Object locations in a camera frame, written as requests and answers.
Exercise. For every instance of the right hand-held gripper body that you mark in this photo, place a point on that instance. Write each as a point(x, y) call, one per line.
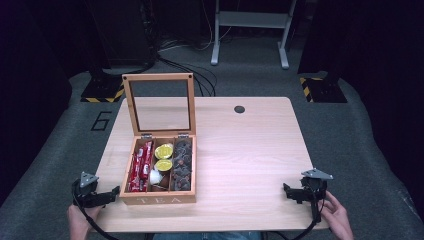
point(313, 190)

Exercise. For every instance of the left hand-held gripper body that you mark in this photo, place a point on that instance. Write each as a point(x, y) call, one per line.
point(87, 193)

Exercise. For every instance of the wooden tea box with lid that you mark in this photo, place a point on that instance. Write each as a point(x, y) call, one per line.
point(160, 199)

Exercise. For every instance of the person's left hand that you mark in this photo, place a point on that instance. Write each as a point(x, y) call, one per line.
point(80, 223)

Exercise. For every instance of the person's right hand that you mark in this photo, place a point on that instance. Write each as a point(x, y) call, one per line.
point(337, 216)

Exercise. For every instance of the red snack packet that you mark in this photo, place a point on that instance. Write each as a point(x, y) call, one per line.
point(146, 165)
point(135, 171)

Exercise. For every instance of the white capsule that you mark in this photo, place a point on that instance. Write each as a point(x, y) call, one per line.
point(155, 177)

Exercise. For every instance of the brown capsule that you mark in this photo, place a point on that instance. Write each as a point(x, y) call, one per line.
point(164, 182)

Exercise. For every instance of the yellow-lid capsule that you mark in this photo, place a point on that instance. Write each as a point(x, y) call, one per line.
point(163, 165)
point(163, 151)

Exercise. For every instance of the pile of dark tea packets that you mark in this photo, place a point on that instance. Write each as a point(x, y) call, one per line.
point(182, 165)

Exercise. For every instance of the black table grommet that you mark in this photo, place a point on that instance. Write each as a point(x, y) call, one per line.
point(239, 109)

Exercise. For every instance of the black stand base striped tape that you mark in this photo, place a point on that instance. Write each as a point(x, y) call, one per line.
point(103, 90)
point(325, 90)

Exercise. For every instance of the dark cabinet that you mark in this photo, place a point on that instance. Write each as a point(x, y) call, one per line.
point(123, 30)

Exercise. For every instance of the white metal stand frame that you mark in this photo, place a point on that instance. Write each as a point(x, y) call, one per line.
point(253, 19)

